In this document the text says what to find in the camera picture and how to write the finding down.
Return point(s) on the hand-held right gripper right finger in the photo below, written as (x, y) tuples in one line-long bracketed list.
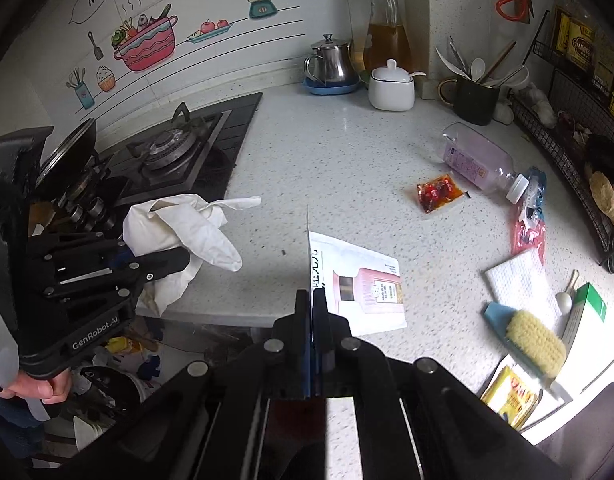
[(321, 340)]

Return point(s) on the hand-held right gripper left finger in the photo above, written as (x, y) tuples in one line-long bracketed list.
[(304, 330)]

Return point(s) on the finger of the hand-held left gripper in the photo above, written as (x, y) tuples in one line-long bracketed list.
[(119, 256), (162, 265)]

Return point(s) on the white tissue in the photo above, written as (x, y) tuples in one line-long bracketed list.
[(157, 225)]

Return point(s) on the white pink printed packet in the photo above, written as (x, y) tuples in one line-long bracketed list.
[(367, 280)]

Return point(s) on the green white box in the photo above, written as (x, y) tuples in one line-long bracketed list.
[(589, 302)]

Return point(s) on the person's left hand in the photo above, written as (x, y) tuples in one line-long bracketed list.
[(37, 387)]

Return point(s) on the black wok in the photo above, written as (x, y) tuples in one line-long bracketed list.
[(67, 155)]

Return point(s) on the black gas stove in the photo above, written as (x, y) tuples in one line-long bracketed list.
[(227, 145)]

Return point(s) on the red sauce packet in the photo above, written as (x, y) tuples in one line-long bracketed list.
[(437, 192)]

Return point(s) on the yellow packet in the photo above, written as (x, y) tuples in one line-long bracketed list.
[(509, 397)]

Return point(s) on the white paper towel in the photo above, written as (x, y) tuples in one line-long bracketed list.
[(522, 285)]

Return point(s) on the pink blue plastic wrapper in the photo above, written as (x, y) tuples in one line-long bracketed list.
[(529, 225)]

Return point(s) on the clear plastic bottle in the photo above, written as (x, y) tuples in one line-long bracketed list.
[(477, 160)]

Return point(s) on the blue saucer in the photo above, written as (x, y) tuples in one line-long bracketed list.
[(332, 89)]

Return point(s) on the small white spoon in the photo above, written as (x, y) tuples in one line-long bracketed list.
[(563, 302)]

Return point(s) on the white lidded sugar jar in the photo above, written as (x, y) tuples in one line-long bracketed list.
[(389, 90)]

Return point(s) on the steel teapot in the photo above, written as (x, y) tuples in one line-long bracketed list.
[(334, 62)]

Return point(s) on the dark green mug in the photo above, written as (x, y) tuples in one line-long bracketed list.
[(474, 102)]

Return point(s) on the single garlic bulb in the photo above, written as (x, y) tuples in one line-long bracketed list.
[(503, 112)]

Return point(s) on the white rice paddle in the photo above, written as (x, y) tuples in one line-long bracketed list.
[(449, 65)]

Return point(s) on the glass oil jug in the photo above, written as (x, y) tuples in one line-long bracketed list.
[(387, 35)]

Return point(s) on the white soup spoon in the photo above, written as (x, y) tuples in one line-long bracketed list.
[(478, 67)]

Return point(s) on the metal tongs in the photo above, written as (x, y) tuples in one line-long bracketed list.
[(458, 55)]

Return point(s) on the garlic bulbs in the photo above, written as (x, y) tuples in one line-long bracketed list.
[(539, 105)]

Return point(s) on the brown root vegetable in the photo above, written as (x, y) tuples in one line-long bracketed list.
[(609, 197)]

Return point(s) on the white ladle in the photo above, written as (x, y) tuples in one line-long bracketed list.
[(517, 77)]

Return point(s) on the wooden chopsticks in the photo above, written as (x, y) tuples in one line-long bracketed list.
[(497, 62)]

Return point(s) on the black plastic bag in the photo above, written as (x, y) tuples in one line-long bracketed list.
[(604, 152)]

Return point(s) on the slim yellow label bottle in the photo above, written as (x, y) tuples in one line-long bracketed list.
[(561, 32)]

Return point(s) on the wide yellow label bottle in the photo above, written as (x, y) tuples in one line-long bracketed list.
[(582, 45)]

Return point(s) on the brown label bottle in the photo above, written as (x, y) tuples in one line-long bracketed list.
[(606, 65)]

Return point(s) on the kitchen wall sticker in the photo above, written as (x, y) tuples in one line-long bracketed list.
[(147, 45)]

